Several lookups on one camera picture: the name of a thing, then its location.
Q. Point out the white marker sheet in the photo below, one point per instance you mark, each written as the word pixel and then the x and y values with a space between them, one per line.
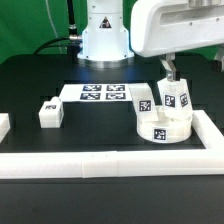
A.
pixel 99 92

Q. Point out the black upright cable connector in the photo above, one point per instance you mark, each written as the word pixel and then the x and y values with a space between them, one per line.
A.
pixel 71 18

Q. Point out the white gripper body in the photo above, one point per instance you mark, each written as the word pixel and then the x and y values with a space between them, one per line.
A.
pixel 168 26

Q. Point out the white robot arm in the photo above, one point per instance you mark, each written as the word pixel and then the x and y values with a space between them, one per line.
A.
pixel 105 40

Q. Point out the white U-shaped fence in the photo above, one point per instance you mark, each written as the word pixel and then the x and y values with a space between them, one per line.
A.
pixel 206 161

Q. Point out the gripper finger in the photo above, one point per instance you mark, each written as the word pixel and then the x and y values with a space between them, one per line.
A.
pixel 219 59
pixel 167 60

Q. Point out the white round stool seat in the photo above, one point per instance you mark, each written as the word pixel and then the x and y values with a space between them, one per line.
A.
pixel 166 130

